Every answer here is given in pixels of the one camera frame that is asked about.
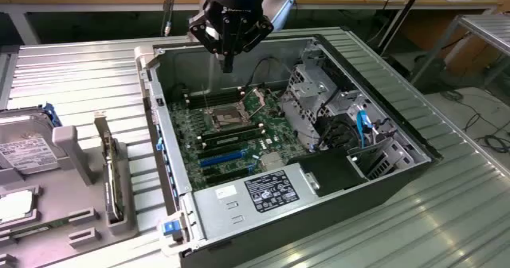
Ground perforated metal disk bay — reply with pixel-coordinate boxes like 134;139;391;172
280;63;359;152

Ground RAM stick with labels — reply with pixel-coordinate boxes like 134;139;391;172
202;127;264;148

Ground black cable bundle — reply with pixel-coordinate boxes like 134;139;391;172
312;114;362;154

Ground green RAM stick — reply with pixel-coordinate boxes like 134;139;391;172
0;218;71;242

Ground silver chipset heatsink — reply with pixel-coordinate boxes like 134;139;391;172
260;153;286;167

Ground grey plastic parts rack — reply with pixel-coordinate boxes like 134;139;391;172
0;124;139;268

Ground green graphics card black shroud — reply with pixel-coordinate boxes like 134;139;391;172
94;110;126;221

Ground metal slat frame table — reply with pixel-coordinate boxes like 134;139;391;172
410;13;510;96

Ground brown cardboard box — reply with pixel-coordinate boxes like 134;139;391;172
402;10;499;75

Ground silver slotted disk bay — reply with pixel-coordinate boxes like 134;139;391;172
346;136;434;181

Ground metal socket cover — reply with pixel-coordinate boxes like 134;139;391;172
236;87;276;121

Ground blue data wire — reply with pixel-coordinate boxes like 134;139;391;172
357;109;375;149

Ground grey power supply unit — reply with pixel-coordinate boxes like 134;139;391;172
191;163;322;242

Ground silver CPU chip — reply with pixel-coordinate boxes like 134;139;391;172
0;192;35;223

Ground long black expansion slot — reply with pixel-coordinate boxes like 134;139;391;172
204;171;252;186
196;144;244;161
203;163;250;177

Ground hanging black cable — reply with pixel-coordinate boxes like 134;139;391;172
162;0;179;38

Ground hard disk in blue carrier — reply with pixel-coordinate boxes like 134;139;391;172
0;102;64;175

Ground open black PC case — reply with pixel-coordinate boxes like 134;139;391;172
134;26;446;268

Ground green motherboard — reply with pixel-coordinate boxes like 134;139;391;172
167;87;298;191

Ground blue expansion slot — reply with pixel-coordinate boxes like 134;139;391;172
199;151;247;168

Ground CPU socket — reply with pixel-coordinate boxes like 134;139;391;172
204;102;250;133

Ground black tripod pole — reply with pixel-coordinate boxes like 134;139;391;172
377;0;430;57

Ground blue case latch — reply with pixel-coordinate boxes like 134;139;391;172
162;219;180;238

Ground thin metal locking lever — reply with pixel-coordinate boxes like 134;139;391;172
200;84;211;114

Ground black floor cables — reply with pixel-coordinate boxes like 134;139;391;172
438;88;510;156

